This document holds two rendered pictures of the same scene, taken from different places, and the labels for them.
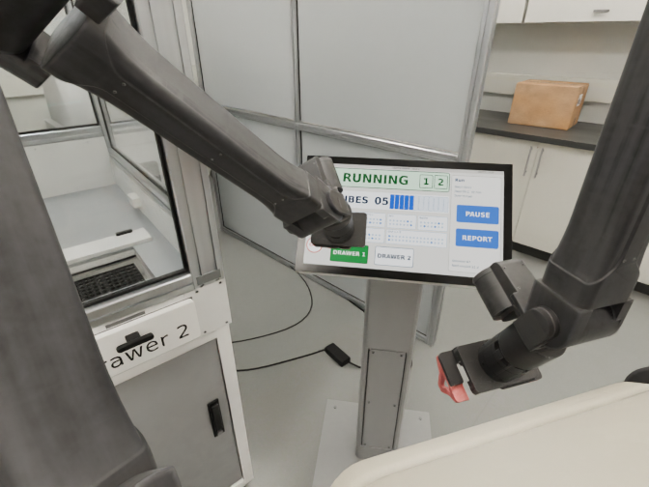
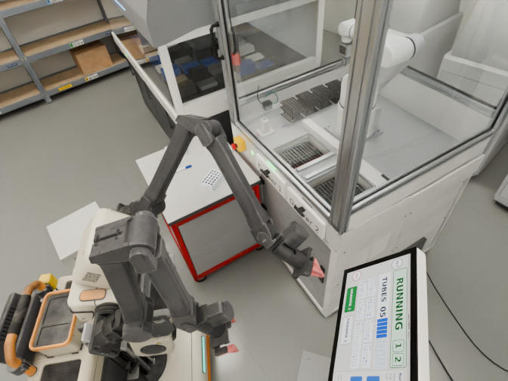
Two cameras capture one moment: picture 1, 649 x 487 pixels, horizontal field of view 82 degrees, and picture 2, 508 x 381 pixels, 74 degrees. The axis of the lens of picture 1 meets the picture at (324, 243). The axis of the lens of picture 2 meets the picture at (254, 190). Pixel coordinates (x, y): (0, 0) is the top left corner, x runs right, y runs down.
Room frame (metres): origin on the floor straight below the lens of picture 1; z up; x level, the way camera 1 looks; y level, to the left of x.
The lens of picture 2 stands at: (0.64, -0.62, 2.14)
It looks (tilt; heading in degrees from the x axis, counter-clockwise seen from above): 47 degrees down; 104
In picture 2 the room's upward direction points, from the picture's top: 7 degrees counter-clockwise
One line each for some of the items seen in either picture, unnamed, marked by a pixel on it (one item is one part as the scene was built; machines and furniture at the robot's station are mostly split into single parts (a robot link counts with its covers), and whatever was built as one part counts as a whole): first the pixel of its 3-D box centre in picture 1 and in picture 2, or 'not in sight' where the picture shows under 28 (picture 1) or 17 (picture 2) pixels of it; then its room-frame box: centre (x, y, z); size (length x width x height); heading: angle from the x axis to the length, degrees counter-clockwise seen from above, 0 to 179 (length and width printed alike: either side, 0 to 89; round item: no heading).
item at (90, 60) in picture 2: not in sight; (91, 57); (-2.36, 3.38, 0.28); 0.41 x 0.32 x 0.28; 47
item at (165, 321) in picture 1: (133, 343); (305, 212); (0.63, 0.43, 0.87); 0.29 x 0.02 x 0.11; 129
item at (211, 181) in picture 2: not in sight; (212, 179); (0.08, 0.70, 0.78); 0.12 x 0.08 x 0.04; 70
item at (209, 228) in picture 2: not in sight; (205, 209); (-0.06, 0.80, 0.38); 0.62 x 0.58 x 0.76; 129
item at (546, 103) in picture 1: (547, 103); not in sight; (2.88, -1.62, 1.04); 0.41 x 0.32 x 0.28; 47
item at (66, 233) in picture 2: not in sight; (106, 264); (-0.58, 0.30, 0.38); 0.30 x 0.30 x 0.76; 47
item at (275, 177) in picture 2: not in sight; (271, 175); (0.43, 0.67, 0.87); 0.29 x 0.02 x 0.11; 129
